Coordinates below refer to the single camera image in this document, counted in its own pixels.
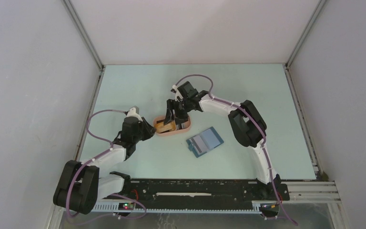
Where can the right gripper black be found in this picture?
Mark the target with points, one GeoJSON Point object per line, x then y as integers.
{"type": "Point", "coordinates": [172, 104]}

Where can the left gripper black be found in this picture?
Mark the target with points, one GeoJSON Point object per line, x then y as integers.
{"type": "Point", "coordinates": [150, 130]}

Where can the pink oval tray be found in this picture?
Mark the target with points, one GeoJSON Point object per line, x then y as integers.
{"type": "Point", "coordinates": [181, 128]}

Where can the yellow black credit card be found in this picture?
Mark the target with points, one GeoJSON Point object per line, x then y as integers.
{"type": "Point", "coordinates": [161, 127]}

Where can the blue leather card holder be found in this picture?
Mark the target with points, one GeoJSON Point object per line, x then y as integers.
{"type": "Point", "coordinates": [204, 142]}

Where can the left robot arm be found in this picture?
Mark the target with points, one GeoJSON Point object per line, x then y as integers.
{"type": "Point", "coordinates": [82, 184]}

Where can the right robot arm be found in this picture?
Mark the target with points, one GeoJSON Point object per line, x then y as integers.
{"type": "Point", "coordinates": [248, 127]}

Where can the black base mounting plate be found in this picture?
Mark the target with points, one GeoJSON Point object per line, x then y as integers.
{"type": "Point", "coordinates": [207, 194]}

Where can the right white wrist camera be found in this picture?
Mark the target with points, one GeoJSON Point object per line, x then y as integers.
{"type": "Point", "coordinates": [177, 95]}

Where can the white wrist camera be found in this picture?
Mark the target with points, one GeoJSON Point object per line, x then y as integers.
{"type": "Point", "coordinates": [177, 95]}
{"type": "Point", "coordinates": [134, 112]}

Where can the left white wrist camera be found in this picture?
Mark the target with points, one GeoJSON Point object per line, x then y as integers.
{"type": "Point", "coordinates": [134, 112]}

